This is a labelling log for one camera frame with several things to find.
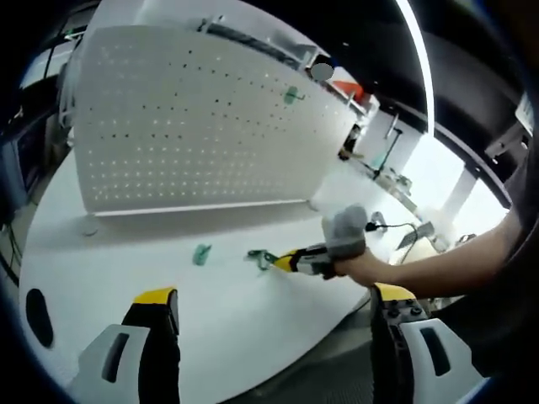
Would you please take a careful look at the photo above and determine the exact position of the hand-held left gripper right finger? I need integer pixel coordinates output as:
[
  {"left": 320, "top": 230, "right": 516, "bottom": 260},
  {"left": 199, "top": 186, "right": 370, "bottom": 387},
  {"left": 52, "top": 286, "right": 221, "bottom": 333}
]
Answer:
[{"left": 369, "top": 282, "right": 492, "bottom": 404}]

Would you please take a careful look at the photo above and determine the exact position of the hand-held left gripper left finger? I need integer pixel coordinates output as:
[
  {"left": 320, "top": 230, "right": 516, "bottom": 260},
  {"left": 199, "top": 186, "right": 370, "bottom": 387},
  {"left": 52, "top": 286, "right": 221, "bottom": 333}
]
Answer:
[{"left": 69, "top": 286, "right": 182, "bottom": 404}]

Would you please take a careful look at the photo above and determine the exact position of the green hook assembly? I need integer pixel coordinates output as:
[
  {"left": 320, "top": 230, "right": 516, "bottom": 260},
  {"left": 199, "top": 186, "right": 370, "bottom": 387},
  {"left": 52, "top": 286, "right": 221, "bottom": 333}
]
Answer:
[
  {"left": 192, "top": 242, "right": 213, "bottom": 267},
  {"left": 281, "top": 85, "right": 307, "bottom": 106},
  {"left": 247, "top": 248, "right": 279, "bottom": 274}
]

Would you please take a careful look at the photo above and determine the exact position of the white perforated mounting plate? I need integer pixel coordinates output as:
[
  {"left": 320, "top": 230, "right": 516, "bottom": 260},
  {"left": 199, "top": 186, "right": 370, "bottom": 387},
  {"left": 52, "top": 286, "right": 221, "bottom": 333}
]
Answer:
[{"left": 74, "top": 25, "right": 360, "bottom": 237}]

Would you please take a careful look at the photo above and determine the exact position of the person's right hand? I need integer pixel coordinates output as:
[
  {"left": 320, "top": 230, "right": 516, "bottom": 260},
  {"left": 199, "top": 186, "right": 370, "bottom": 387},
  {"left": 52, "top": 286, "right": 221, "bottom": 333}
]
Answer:
[{"left": 323, "top": 249, "right": 391, "bottom": 290}]

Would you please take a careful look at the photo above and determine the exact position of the black electric scooter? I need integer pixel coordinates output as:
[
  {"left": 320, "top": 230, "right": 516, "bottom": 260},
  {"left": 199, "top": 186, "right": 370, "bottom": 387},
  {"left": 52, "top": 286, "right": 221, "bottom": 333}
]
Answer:
[{"left": 366, "top": 115, "right": 405, "bottom": 182}]

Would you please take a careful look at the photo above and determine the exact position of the black computer mouse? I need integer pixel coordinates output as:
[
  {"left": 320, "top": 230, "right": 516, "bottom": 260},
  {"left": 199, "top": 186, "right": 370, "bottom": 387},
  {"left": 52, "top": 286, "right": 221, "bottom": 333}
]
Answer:
[{"left": 24, "top": 288, "right": 55, "bottom": 349}]

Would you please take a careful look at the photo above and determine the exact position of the person's black shirt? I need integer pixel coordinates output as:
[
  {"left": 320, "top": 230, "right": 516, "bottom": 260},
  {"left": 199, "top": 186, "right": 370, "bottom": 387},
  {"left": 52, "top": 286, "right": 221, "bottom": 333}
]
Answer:
[{"left": 435, "top": 125, "right": 539, "bottom": 382}]

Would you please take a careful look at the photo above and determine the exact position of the orange panel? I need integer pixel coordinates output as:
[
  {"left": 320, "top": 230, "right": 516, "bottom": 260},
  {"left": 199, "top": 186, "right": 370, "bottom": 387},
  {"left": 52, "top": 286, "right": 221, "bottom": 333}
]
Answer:
[{"left": 330, "top": 77, "right": 366, "bottom": 102}]

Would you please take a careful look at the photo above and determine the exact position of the long ceiling light strip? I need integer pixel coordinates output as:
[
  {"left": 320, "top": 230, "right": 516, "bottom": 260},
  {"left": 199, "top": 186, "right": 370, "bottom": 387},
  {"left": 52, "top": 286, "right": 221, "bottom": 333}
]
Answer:
[{"left": 393, "top": 0, "right": 437, "bottom": 136}]

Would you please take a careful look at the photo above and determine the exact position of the dark equipment cabinet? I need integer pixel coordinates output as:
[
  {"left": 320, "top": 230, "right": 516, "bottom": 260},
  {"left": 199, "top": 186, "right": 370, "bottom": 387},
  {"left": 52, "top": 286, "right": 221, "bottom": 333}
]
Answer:
[{"left": 0, "top": 109, "right": 47, "bottom": 220}]

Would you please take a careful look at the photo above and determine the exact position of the black cable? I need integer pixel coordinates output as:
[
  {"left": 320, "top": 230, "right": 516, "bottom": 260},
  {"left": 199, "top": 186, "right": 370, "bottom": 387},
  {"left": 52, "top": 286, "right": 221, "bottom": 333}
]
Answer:
[{"left": 365, "top": 221, "right": 422, "bottom": 253}]

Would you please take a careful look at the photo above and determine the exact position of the metal wall shelf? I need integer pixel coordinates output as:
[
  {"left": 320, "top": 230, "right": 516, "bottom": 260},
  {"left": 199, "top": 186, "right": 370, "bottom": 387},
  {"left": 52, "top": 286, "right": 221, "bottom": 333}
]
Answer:
[{"left": 196, "top": 15, "right": 323, "bottom": 66}]

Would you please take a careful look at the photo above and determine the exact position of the white display wall unit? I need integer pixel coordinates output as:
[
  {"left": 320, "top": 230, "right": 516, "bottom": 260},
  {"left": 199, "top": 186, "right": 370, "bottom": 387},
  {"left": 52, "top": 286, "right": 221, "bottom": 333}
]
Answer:
[{"left": 94, "top": 0, "right": 332, "bottom": 71}]

